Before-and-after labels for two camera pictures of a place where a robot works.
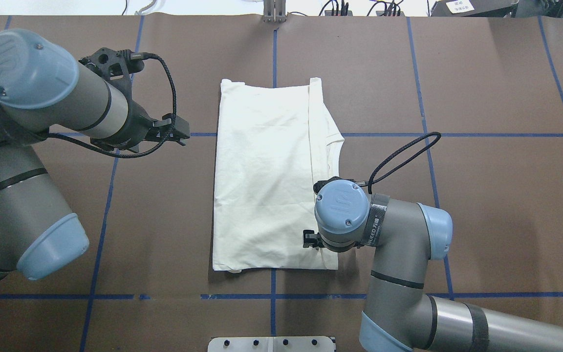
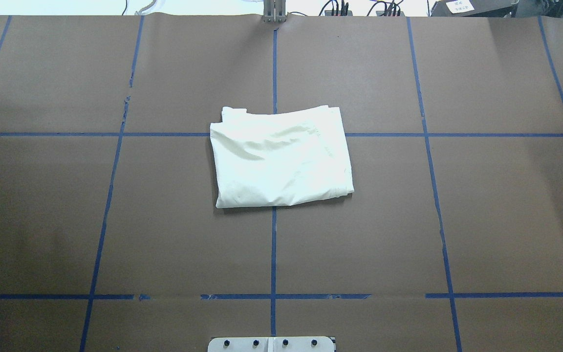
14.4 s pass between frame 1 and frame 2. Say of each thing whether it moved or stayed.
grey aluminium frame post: stayed
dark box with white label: stayed
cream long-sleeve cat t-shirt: moved
